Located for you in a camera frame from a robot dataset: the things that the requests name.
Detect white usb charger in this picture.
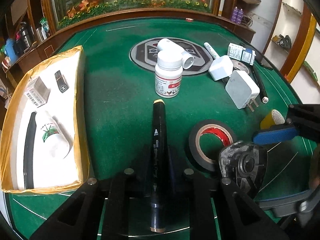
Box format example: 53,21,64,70
208,55,233,81

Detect white pvc tube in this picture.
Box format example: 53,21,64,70
203,42,220,59

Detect blue white medicine box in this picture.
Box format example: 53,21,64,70
227,43,256,66

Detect white charger with prongs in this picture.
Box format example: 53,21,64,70
225,70,260,112

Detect black smartphone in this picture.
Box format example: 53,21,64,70
240,42,274,70

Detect purple spray cans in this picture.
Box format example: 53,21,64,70
231,7,244,24

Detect black plastic spool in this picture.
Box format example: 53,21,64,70
219,141,268,198

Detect yellow cardboard box tray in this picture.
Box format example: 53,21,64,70
1,46,90,194

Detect white pvc elbow pipe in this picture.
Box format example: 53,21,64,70
157,38,195,69

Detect black marker gold cap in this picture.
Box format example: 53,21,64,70
150,99,168,233

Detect small silver box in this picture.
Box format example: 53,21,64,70
24,77,50,107

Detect white bottle green label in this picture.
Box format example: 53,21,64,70
35,112,71,160

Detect yellow tape roll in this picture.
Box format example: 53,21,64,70
260,109,285,129

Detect white medicine bottle red label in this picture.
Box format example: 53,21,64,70
155,50,183,98

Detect black tape roll beige core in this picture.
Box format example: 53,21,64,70
231,59,251,75

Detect thermos flasks on cabinet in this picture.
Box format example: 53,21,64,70
1,17,50,69

